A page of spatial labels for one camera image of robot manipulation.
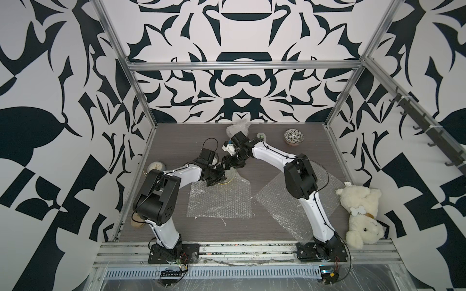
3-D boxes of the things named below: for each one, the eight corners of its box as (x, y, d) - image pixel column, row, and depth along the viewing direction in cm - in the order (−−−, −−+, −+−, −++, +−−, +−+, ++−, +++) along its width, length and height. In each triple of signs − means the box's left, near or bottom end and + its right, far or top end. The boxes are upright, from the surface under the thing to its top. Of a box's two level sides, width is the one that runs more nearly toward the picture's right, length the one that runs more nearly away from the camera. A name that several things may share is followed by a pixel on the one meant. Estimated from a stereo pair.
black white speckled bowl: (285, 147, 112) (287, 140, 108) (282, 135, 118) (284, 128, 114) (302, 147, 112) (305, 140, 108) (299, 135, 118) (301, 128, 114)
